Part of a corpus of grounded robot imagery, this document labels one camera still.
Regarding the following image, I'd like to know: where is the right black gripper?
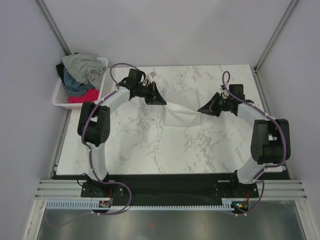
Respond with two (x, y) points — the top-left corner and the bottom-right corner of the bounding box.
(198, 92), (233, 118)

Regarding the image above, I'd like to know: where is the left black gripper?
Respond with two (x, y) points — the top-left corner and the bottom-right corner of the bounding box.
(135, 82), (166, 107)

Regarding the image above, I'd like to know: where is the white t shirt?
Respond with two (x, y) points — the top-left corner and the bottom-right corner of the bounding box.
(163, 88), (202, 127)

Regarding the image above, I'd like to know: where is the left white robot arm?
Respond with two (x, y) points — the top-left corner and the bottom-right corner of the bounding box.
(77, 68), (167, 198)

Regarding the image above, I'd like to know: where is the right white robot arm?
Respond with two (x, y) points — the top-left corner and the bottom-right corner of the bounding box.
(197, 84), (291, 197)

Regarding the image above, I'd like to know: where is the red t shirt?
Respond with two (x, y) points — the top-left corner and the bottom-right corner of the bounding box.
(68, 88), (100, 104)

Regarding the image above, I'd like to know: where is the grey t shirt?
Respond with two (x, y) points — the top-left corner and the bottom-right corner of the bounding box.
(61, 53), (107, 90)

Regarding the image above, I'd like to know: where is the teal t shirt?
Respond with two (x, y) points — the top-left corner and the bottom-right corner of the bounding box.
(63, 67), (95, 97)

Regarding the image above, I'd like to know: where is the black t shirt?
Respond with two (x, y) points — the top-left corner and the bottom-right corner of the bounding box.
(55, 52), (82, 83)

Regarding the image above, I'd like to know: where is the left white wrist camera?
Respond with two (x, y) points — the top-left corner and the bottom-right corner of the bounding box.
(147, 71), (157, 79)

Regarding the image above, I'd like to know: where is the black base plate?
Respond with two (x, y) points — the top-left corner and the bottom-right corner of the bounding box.
(80, 174), (258, 207)

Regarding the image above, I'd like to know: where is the aluminium front rail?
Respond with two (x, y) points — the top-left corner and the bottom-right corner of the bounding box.
(34, 178), (308, 201)

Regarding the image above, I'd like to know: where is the white slotted cable duct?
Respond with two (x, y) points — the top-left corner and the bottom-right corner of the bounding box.
(45, 199), (248, 211)

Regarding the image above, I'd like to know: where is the right aluminium frame post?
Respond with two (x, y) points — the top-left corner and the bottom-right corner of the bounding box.
(253, 0), (300, 74)

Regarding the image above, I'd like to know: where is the aluminium frame post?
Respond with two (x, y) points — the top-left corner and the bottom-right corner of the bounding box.
(34, 0), (71, 56)
(253, 0), (300, 74)

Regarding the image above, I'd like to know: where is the left aluminium frame post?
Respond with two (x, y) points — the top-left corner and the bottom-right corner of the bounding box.
(34, 0), (71, 56)

